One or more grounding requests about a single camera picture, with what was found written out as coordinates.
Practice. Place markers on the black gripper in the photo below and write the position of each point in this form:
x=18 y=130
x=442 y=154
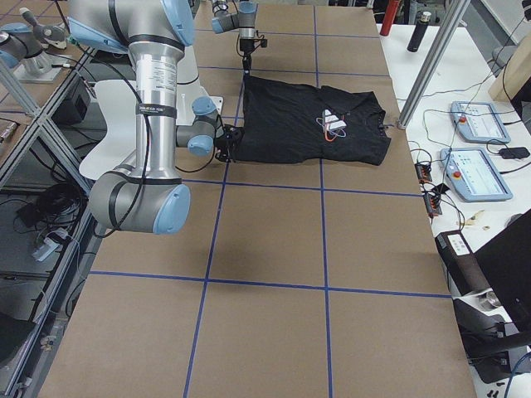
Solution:
x=246 y=46
x=229 y=138

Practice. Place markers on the black printed t-shirt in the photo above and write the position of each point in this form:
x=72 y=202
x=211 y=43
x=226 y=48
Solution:
x=292 y=123

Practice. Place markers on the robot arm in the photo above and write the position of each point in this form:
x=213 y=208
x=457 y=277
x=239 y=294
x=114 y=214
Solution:
x=242 y=20
x=145 y=193

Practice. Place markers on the white plastic chair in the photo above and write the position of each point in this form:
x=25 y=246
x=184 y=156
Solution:
x=117 y=103

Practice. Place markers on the red bottle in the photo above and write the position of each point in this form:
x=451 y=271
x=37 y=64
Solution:
x=389 y=17

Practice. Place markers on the black bottle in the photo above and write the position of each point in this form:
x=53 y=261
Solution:
x=419 y=31

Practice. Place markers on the far teach pendant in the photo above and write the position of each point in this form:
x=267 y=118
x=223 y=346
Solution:
x=478 y=122

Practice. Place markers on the teach pendant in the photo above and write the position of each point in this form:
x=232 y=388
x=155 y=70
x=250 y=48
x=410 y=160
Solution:
x=472 y=175
x=478 y=122

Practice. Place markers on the near teach pendant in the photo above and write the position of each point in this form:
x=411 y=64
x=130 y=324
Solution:
x=472 y=175

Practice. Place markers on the black handheld device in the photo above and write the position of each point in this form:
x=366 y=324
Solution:
x=514 y=153

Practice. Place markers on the aluminium frame post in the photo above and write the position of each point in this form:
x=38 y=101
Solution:
x=438 y=47

